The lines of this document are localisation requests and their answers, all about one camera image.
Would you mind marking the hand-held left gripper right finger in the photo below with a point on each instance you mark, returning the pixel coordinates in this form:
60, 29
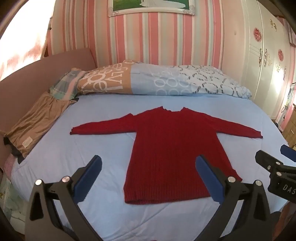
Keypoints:
209, 178

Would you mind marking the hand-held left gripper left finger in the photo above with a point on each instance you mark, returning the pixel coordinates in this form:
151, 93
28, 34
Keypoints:
89, 178

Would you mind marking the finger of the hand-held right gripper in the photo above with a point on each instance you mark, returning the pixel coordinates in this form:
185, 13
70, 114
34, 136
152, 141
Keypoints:
266, 160
288, 151

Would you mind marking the red knitted sweater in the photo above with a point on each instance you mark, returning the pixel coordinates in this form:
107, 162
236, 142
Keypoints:
171, 148

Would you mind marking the wooden cabinet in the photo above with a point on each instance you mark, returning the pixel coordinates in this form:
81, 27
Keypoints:
291, 129

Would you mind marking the bed with light blue sheet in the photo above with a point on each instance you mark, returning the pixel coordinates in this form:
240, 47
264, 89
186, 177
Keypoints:
81, 148

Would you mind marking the tan folded cloth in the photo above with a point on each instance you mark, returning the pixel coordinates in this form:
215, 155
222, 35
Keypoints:
38, 120

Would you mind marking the plaid pastel cloth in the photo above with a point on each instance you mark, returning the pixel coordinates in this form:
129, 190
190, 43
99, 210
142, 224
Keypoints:
66, 84

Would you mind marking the white ornate wardrobe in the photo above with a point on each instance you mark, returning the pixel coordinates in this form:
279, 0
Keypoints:
261, 58

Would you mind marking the tan and blue patterned duvet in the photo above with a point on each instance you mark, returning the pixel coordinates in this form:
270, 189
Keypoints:
148, 80

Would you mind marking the pink upholstered headboard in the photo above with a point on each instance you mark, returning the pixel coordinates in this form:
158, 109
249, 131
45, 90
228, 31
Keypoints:
34, 67

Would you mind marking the pink patterned curtain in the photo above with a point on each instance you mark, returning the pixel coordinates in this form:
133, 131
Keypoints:
20, 46

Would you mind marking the framed wall picture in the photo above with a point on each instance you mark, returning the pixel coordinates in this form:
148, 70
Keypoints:
150, 5

